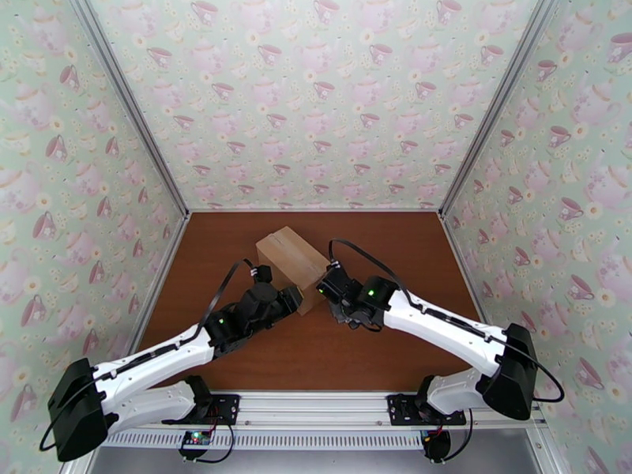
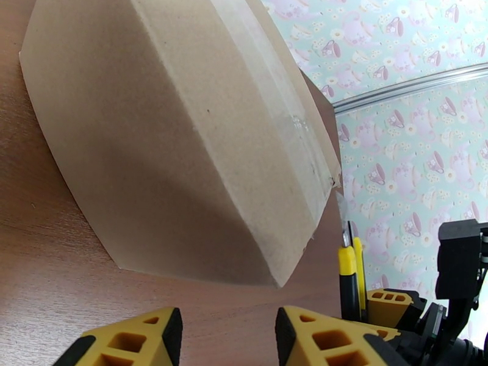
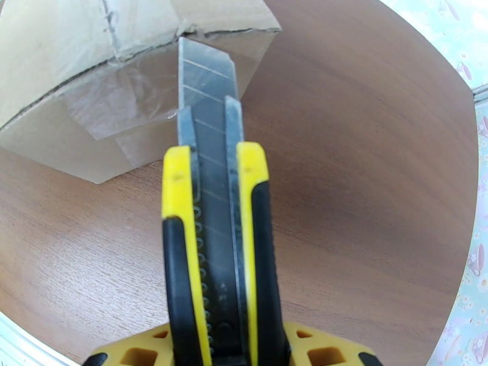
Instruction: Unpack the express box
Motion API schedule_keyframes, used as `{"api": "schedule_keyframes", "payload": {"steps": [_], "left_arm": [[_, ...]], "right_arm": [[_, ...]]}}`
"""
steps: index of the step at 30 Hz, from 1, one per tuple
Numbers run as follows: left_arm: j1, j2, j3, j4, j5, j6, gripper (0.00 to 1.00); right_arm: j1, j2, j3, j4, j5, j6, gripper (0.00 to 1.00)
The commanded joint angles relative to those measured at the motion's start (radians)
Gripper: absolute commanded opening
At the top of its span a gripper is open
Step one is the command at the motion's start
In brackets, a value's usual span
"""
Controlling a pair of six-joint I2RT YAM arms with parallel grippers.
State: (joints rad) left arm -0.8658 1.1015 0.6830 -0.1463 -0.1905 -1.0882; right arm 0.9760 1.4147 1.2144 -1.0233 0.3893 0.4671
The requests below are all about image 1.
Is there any brown cardboard express box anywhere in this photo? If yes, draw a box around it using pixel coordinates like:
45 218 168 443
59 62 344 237
255 226 331 317

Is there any circuit board with green light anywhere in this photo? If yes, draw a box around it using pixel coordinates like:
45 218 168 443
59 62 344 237
179 430 214 450

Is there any black round adapter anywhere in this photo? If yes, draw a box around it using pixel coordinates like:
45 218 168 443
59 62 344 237
420 430 452 463

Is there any aluminium table back rail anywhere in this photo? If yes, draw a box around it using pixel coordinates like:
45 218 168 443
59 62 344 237
189 208 442 214

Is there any aluminium table side rail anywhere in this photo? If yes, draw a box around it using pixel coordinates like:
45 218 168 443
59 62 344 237
126 214 192 356
440 214 490 325

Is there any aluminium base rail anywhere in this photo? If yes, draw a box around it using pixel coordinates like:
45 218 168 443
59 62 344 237
115 387 547 431

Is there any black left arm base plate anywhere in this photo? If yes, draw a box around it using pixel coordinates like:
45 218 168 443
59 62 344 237
161 393 242 425

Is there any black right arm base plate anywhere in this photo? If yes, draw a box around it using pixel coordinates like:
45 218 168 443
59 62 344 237
386 393 468 427

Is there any perforated white cable tray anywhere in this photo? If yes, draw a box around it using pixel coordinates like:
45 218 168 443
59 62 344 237
106 430 426 452

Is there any black looped power cable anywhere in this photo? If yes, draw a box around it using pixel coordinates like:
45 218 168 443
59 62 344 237
444 407 476 461
165 419 236 464

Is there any aluminium frame leg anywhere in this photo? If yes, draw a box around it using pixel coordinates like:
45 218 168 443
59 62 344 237
525 419 565 474
58 457 97 474

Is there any aluminium corner post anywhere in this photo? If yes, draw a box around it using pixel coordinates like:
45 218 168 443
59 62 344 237
65 0 192 218
437 0 565 221

